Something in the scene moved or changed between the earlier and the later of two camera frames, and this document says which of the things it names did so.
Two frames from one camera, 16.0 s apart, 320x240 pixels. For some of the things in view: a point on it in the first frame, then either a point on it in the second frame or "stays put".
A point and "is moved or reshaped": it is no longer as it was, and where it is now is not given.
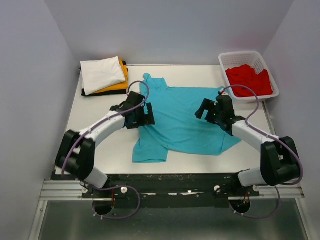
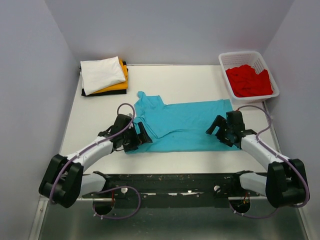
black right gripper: [207, 104] -> [220, 121]
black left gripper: [147, 119] -> [143, 137]
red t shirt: [246, 75] stays put
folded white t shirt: [100, 73] stays put
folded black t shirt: [110, 92] stays put
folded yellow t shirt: [121, 86] stays put
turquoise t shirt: [177, 128] is moved or reshaped
